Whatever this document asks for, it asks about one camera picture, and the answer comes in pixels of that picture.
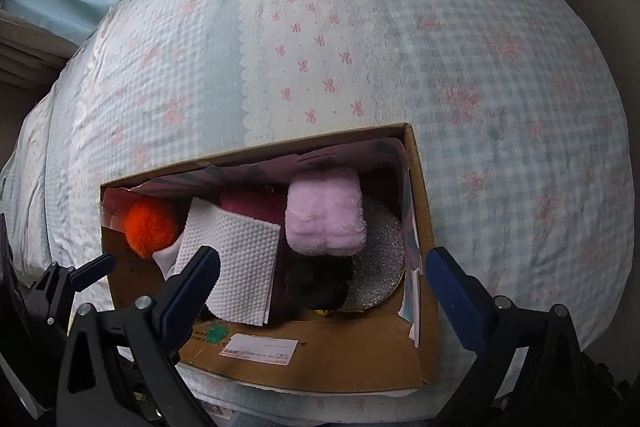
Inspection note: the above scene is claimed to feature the pink fluffy roll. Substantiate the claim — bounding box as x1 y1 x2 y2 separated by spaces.
284 167 367 257

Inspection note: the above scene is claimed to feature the orange fluffy pompom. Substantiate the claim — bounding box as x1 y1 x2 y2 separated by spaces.
122 198 183 259

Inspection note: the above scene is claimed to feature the silver glitter yellow sponge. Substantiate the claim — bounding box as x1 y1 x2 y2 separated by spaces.
340 197 405 313

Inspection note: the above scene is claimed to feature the brown left curtain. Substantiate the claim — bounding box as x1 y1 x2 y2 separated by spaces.
0 10 78 90

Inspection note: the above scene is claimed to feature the magenta pouch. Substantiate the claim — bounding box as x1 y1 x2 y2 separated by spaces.
220 188 286 225

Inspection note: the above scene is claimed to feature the white paper towel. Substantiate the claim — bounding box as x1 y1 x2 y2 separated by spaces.
169 198 281 326

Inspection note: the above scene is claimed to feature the black scrunchie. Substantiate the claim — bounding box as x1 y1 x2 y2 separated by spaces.
271 247 354 312

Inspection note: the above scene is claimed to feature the cardboard box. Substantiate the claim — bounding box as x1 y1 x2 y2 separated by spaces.
101 122 438 395

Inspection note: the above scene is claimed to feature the grey cleaning cloth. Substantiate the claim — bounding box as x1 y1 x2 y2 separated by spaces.
152 235 182 280

